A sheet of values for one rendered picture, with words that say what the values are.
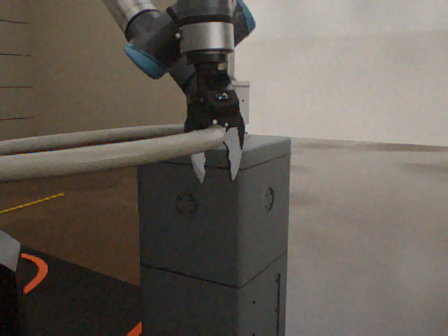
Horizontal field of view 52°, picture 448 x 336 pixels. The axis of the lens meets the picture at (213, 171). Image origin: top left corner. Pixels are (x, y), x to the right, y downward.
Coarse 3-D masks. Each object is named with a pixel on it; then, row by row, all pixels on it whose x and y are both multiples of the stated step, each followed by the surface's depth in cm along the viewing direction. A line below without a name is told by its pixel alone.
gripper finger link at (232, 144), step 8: (232, 128) 77; (232, 136) 77; (224, 144) 78; (232, 144) 77; (232, 152) 78; (240, 152) 78; (232, 160) 78; (240, 160) 78; (232, 168) 78; (232, 176) 79
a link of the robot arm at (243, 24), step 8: (240, 0) 148; (240, 8) 147; (248, 8) 148; (240, 16) 148; (248, 16) 149; (240, 24) 149; (248, 24) 150; (240, 32) 151; (248, 32) 153; (240, 40) 154
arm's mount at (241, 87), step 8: (240, 88) 155; (248, 88) 160; (240, 96) 155; (248, 96) 160; (240, 104) 155; (248, 104) 161; (248, 112) 162; (184, 120) 151; (248, 120) 162; (224, 128) 148; (248, 136) 162
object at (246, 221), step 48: (288, 144) 163; (144, 192) 153; (192, 192) 143; (240, 192) 135; (288, 192) 167; (144, 240) 156; (192, 240) 146; (240, 240) 137; (144, 288) 160; (192, 288) 149; (240, 288) 140
